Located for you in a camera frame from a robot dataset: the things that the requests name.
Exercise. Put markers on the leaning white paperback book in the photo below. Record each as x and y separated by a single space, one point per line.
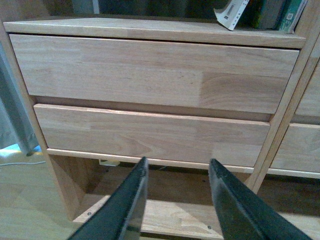
230 14

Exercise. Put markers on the upper left wooden drawer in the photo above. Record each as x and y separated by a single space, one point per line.
206 76

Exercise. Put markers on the grey curtain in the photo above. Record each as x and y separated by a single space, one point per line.
15 124

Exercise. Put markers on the right wooden shelf unit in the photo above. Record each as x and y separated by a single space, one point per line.
287 172

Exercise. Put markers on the wooden drawer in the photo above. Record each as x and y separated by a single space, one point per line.
206 76
299 149
310 102
159 136

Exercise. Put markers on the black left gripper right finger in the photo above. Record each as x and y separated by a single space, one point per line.
242 215

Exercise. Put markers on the lower right wooden drawer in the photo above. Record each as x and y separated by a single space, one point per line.
299 149

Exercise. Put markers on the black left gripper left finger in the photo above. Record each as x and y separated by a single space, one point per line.
121 216

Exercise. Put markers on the upper right wooden drawer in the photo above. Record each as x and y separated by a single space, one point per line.
310 102

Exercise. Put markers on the wooden shelf unit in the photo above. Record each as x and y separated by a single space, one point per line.
179 202
287 172

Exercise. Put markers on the dark green upright book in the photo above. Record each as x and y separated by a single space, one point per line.
266 13

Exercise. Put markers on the left wooden shelf unit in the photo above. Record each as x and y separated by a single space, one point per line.
179 202

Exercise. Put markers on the lower left wooden drawer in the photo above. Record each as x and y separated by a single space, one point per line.
159 136

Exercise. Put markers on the green white upright book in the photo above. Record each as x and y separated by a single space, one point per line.
290 16

